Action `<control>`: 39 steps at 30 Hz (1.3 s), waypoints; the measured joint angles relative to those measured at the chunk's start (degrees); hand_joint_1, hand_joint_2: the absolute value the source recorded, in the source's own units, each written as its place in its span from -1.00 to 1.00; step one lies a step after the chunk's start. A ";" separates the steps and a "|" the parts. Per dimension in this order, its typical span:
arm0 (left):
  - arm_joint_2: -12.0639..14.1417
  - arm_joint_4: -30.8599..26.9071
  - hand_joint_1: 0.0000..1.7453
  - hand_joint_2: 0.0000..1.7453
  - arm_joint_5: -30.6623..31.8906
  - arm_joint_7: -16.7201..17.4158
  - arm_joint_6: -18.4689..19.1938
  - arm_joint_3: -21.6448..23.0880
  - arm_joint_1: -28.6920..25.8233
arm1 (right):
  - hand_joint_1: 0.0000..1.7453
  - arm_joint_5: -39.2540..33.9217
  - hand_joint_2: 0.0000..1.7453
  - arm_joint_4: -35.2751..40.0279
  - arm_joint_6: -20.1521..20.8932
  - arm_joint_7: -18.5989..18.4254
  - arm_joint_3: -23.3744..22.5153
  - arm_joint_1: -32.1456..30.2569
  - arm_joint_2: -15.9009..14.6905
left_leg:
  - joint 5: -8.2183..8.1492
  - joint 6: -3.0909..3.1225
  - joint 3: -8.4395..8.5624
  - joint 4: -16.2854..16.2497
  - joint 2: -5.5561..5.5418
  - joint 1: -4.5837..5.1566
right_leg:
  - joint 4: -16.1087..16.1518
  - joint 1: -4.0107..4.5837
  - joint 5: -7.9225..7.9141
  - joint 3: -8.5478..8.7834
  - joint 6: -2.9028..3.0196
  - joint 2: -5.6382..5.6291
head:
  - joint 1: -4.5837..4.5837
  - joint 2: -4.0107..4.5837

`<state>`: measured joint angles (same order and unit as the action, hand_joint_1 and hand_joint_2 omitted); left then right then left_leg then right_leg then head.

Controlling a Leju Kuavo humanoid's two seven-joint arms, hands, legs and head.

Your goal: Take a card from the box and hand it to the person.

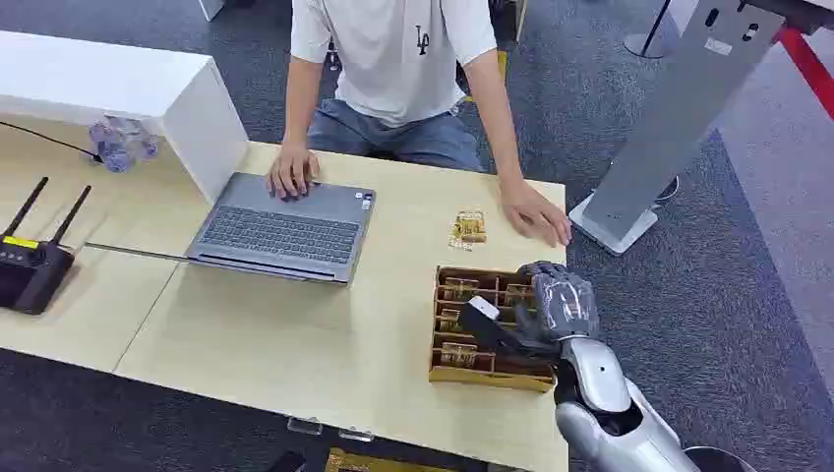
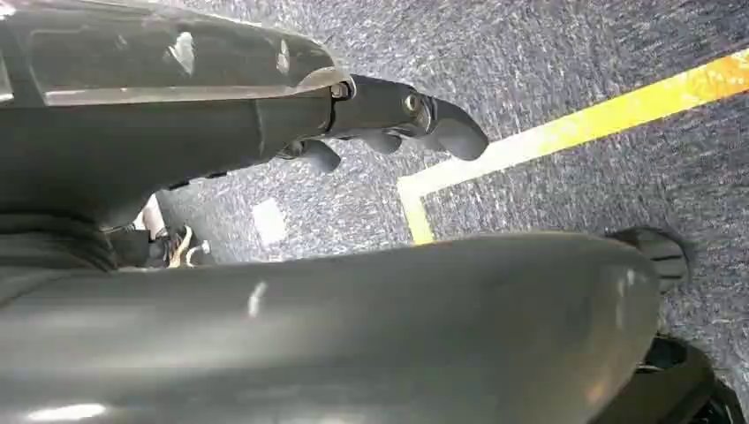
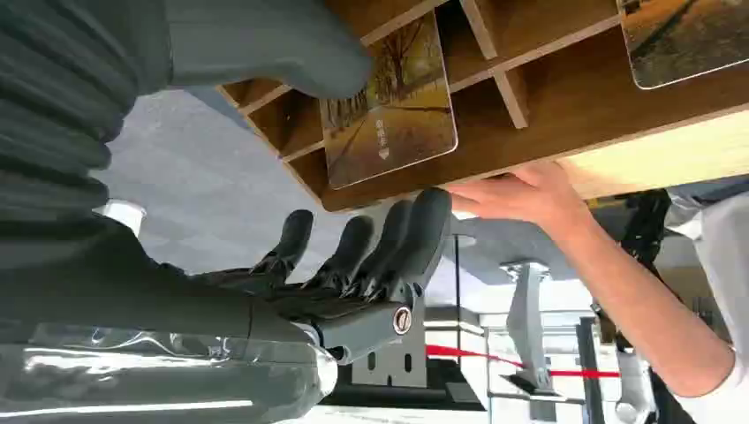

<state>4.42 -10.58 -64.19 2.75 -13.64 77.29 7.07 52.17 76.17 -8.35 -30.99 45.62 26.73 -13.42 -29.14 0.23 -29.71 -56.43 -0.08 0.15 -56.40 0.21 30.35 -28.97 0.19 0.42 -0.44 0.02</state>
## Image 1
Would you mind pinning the person's right hand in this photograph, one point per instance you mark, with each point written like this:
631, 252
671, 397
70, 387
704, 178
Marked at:
292, 171

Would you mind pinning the white furniture corner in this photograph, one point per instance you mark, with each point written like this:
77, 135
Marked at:
210, 8

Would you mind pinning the wooden card box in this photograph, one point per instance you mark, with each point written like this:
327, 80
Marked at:
485, 379

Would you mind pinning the gold printed card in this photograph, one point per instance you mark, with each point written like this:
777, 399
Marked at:
448, 321
458, 354
468, 229
460, 288

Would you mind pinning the white box shelf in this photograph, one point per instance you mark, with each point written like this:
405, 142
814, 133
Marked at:
130, 85

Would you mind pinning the black router with antennas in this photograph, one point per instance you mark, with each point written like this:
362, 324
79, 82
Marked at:
32, 270

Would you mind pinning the grey laptop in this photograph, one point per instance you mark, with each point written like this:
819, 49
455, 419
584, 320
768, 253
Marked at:
286, 231

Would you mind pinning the person's left hand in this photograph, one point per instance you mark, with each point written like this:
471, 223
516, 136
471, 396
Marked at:
535, 212

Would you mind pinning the person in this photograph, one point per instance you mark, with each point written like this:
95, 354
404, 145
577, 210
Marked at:
391, 65

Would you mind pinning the red bar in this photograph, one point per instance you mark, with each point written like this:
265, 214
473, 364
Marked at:
808, 68

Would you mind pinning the yellow sheet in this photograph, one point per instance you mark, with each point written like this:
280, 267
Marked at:
378, 462

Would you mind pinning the black pole round base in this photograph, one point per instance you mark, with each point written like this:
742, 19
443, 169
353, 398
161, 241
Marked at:
645, 42

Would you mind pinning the small black object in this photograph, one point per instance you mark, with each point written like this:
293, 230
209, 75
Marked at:
286, 462

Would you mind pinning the clear plastic clip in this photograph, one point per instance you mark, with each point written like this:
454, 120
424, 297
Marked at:
305, 426
356, 434

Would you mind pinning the crumpled clear plastic bottle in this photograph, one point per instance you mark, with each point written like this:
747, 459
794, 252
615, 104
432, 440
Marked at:
122, 144

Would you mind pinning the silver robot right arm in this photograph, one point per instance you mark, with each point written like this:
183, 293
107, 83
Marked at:
606, 404

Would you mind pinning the grey tilted floor stand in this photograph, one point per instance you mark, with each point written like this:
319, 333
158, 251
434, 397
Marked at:
677, 111

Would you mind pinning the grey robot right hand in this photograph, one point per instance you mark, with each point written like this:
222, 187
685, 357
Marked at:
565, 303

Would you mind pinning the black wrist camera pale box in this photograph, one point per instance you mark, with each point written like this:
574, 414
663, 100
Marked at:
485, 309

